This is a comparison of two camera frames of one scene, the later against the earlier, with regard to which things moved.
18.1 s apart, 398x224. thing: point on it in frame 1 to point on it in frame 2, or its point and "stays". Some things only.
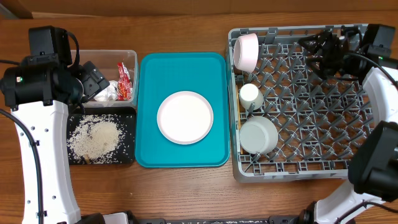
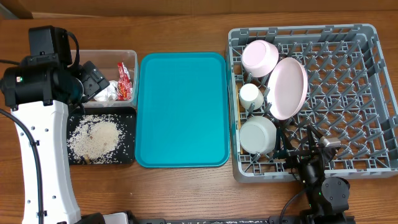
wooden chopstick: x=238 y=108 stays
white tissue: x=109 y=94 stays
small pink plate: x=246 y=52 to x=259 y=57
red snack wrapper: x=124 y=88 stays
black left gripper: x=94 y=80 stays
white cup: x=249 y=93 stays
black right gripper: x=329 y=38 to x=297 y=157
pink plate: x=185 y=117 to x=287 y=88
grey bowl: x=258 y=134 stays
